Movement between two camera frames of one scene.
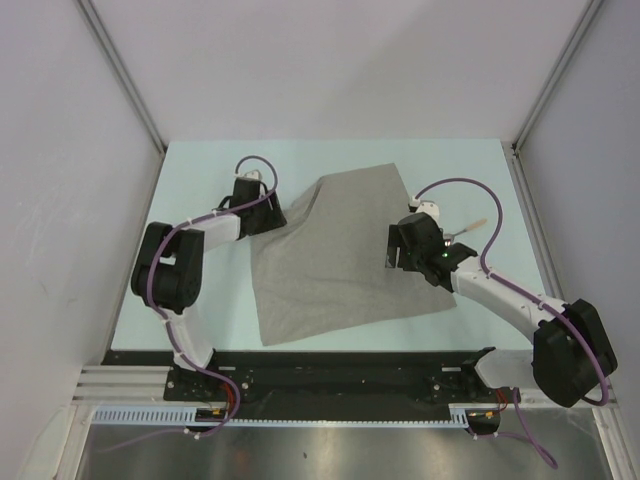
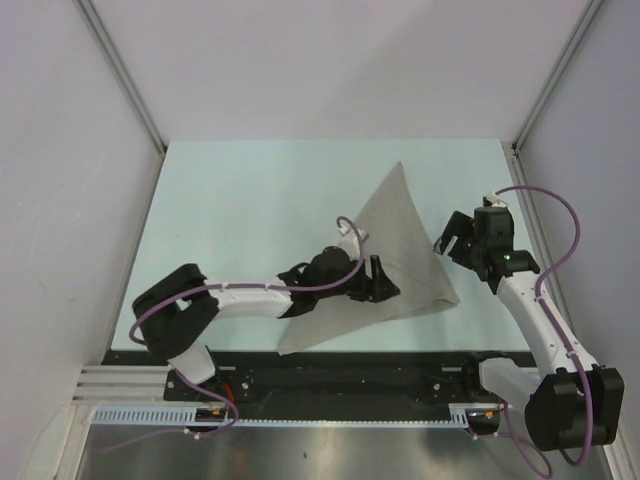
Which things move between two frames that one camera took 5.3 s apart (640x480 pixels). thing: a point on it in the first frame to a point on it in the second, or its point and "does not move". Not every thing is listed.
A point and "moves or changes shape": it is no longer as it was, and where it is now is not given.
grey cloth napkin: x=324 y=272 moves or changes shape
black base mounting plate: x=324 y=379 does not move
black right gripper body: x=408 y=258 to x=478 y=247
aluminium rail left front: x=121 y=384 does not move
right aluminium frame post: x=591 y=8 does not move
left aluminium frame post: x=122 y=70 does not move
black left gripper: x=275 y=218 to x=381 y=287
